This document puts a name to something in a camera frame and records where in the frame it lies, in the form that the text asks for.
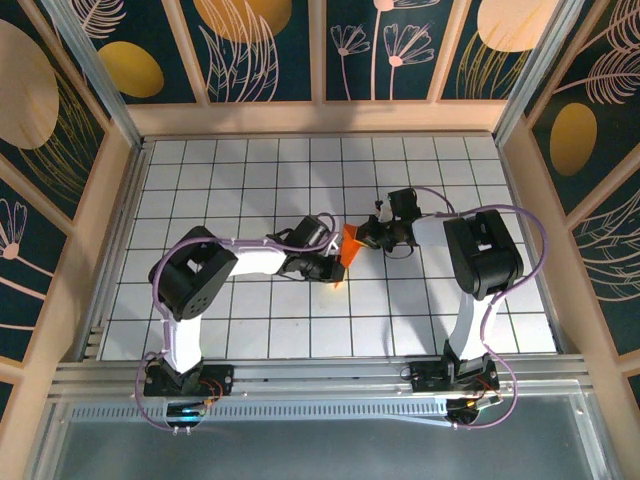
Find orange cloth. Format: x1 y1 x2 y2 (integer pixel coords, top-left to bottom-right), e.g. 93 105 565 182
335 223 374 290

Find grey translucent platform sheet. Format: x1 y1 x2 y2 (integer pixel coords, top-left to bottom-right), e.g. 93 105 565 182
29 394 614 480

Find small black controller board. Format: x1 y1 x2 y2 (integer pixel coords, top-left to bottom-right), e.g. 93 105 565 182
165 399 210 425
446 397 503 427

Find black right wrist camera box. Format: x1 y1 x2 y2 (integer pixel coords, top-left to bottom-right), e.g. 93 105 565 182
387 188 425 222

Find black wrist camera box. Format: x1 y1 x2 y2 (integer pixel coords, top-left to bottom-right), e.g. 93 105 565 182
289 215 335 252
387 188 425 222

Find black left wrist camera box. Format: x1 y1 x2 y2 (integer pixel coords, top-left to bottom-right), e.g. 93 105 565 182
289 215 335 252

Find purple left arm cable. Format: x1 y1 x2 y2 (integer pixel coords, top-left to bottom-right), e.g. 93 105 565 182
132 212 345 434

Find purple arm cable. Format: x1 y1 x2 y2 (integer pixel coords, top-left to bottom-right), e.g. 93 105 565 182
132 212 345 434
374 185 548 431

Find long aluminium mounting rail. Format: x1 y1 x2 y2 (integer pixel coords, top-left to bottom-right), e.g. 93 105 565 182
49 354 594 401

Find aluminium side rail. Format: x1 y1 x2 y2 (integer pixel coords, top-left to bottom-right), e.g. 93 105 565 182
77 139 151 362
494 137 574 357

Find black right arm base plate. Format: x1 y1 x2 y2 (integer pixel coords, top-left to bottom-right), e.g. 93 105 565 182
409 360 500 396

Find grey slotted cable duct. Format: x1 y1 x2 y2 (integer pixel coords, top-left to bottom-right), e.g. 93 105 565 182
69 402 451 422

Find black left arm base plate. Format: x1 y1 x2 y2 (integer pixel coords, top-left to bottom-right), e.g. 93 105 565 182
143 363 235 399

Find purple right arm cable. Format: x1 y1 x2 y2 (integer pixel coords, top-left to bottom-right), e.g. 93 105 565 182
374 185 548 431

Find wall panel pink flowers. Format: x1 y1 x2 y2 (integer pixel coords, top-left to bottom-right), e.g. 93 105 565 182
323 0 461 103
0 174 71 366

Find aluminium corner post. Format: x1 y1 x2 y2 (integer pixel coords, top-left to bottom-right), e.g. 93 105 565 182
39 0 147 147
492 0 584 144

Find wall panel pale circle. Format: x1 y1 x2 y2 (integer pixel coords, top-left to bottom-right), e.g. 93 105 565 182
438 0 564 103
0 14 111 226

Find wall panel yellow circle leaves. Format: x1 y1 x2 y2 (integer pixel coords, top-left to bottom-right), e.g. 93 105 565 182
177 0 317 105

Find wall panel yellow oval feather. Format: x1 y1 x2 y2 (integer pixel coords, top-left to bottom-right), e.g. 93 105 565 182
524 0 640 219
64 0 201 106

